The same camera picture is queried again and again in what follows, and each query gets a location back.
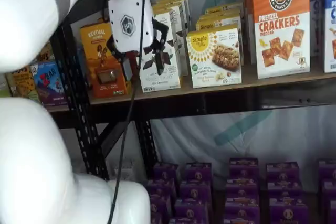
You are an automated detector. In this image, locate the purple snack box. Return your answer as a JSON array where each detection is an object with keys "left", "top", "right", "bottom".
[
  {"left": 174, "top": 199, "right": 211, "bottom": 221},
  {"left": 150, "top": 212, "right": 164, "bottom": 224},
  {"left": 153, "top": 163, "right": 180, "bottom": 183},
  {"left": 146, "top": 179, "right": 176, "bottom": 199},
  {"left": 179, "top": 180, "right": 212, "bottom": 203},
  {"left": 223, "top": 208, "right": 261, "bottom": 224},
  {"left": 266, "top": 180, "right": 303, "bottom": 199},
  {"left": 224, "top": 195, "right": 261, "bottom": 211},
  {"left": 265, "top": 162, "right": 300, "bottom": 183},
  {"left": 321, "top": 179, "right": 336, "bottom": 201},
  {"left": 318, "top": 158, "right": 336, "bottom": 182},
  {"left": 149, "top": 195, "right": 172, "bottom": 217},
  {"left": 225, "top": 178, "right": 260, "bottom": 196},
  {"left": 328, "top": 200, "right": 336, "bottom": 224},
  {"left": 183, "top": 163, "right": 213, "bottom": 183},
  {"left": 169, "top": 217, "right": 208, "bottom": 224},
  {"left": 268, "top": 196, "right": 308, "bottom": 224},
  {"left": 228, "top": 157, "right": 260, "bottom": 180}
]

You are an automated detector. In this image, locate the white Simple Mills bars box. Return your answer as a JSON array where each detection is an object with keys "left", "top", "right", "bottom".
[
  {"left": 186, "top": 23, "right": 243, "bottom": 89},
  {"left": 198, "top": 8, "right": 244, "bottom": 22},
  {"left": 195, "top": 15, "right": 245, "bottom": 67}
]

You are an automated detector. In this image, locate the blue ZBar box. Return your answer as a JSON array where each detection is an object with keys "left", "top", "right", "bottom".
[{"left": 29, "top": 60, "right": 67, "bottom": 104}]

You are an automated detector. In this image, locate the orange pretzel crackers box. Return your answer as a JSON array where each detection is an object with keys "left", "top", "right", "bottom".
[
  {"left": 251, "top": 0, "right": 311, "bottom": 80},
  {"left": 242, "top": 0, "right": 257, "bottom": 65}
]

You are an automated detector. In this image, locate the blue and white cracker box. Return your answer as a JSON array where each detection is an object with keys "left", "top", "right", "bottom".
[
  {"left": 309, "top": 0, "right": 327, "bottom": 57},
  {"left": 323, "top": 0, "right": 336, "bottom": 74}
]

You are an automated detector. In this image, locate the white backdrop sheet teal print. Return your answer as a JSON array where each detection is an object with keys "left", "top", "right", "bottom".
[{"left": 150, "top": 0, "right": 336, "bottom": 192}]

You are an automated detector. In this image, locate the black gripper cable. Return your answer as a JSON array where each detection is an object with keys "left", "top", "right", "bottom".
[{"left": 107, "top": 0, "right": 172, "bottom": 224}]

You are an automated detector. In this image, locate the orange chocolate chip snack box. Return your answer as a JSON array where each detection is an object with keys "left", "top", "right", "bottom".
[
  {"left": 4, "top": 65, "right": 40, "bottom": 102},
  {"left": 36, "top": 42, "right": 56, "bottom": 64}
]

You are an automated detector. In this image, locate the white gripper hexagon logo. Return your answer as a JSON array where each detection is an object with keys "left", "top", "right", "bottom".
[{"left": 106, "top": 0, "right": 170, "bottom": 82}]

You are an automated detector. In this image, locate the orange Revival snack box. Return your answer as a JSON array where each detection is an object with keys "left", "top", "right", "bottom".
[{"left": 79, "top": 20, "right": 132, "bottom": 99}]

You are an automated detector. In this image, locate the black metal shelf rack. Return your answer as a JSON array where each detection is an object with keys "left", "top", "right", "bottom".
[
  {"left": 47, "top": 24, "right": 110, "bottom": 180},
  {"left": 65, "top": 0, "right": 336, "bottom": 180}
]

